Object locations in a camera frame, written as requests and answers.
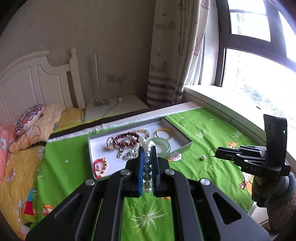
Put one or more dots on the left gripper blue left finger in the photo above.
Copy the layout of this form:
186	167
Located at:
140	169

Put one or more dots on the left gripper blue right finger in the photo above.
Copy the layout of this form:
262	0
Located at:
155	170

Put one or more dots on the silver pearl brooch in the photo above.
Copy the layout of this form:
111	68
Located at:
131	154

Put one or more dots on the pale green jade bangle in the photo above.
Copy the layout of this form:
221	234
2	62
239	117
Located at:
162	146

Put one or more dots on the gold bangle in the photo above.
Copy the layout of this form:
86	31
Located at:
164	133

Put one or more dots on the gold ring green stone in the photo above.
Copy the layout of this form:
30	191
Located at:
212	151

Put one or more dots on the grey white jewelry tray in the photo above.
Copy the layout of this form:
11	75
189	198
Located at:
104	147

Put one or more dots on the right gloved hand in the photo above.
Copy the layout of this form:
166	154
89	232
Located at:
278	196

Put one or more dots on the white stick desk lamp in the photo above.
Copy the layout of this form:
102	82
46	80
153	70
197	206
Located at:
97	100

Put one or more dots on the white nightstand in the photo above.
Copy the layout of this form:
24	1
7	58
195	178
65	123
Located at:
130	103

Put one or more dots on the cream yellow pillow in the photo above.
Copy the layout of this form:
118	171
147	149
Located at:
41	130

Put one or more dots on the patterned small pillow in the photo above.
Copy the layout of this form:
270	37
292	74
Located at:
29	118

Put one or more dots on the striped printed curtain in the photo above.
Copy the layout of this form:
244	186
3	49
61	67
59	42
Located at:
177	37

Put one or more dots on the yellow bed sheet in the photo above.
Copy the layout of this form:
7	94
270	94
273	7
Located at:
17	192

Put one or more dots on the white bed headboard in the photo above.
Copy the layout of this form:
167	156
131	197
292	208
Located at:
31	80

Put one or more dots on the pink folded quilt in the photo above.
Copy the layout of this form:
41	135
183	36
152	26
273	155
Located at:
7	137

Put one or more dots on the wall socket plate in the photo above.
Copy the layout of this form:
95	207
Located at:
113	78

